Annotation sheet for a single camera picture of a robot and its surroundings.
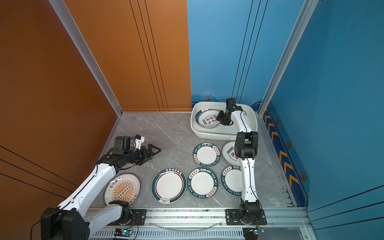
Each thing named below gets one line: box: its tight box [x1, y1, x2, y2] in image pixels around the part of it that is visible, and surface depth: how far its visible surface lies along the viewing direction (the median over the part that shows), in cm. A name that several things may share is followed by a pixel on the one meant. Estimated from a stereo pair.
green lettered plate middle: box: [192, 142, 221, 167], surface depth 97 cm
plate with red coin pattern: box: [195, 108, 221, 129], surface depth 114 cm
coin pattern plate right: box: [221, 140, 241, 166], surface depth 98 cm
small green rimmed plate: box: [195, 108, 221, 129], surface depth 114 cm
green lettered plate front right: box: [221, 165, 243, 197], surface depth 88 cm
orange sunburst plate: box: [103, 172, 141, 206], surface depth 84 cm
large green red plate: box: [151, 167, 188, 204], surface depth 85 cm
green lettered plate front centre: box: [187, 167, 219, 199], surface depth 86 cm
